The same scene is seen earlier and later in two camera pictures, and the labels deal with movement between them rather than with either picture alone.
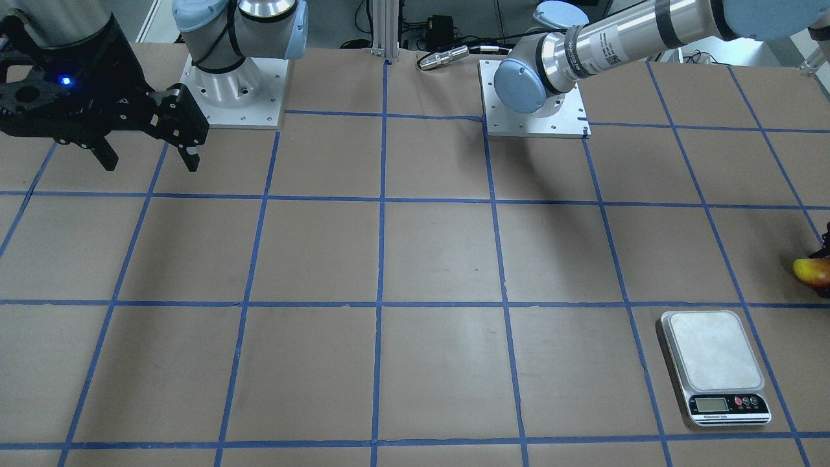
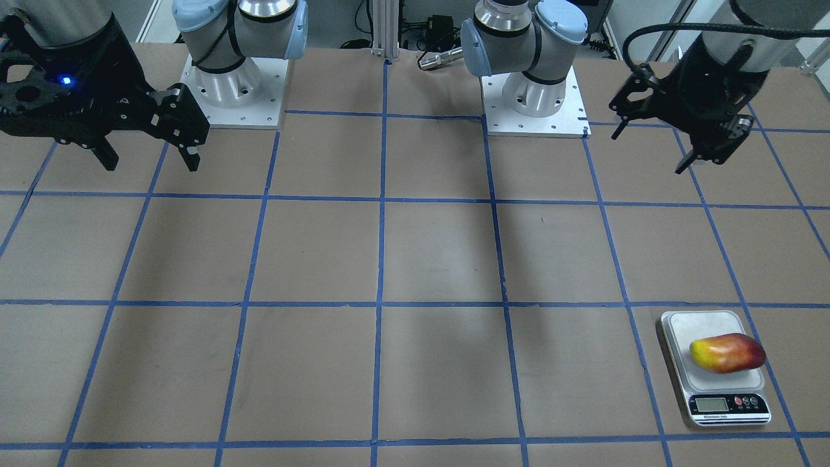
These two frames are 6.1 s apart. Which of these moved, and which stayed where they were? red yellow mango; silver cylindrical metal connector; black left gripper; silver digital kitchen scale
Moved: red yellow mango
Stayed: black left gripper; silver digital kitchen scale; silver cylindrical metal connector
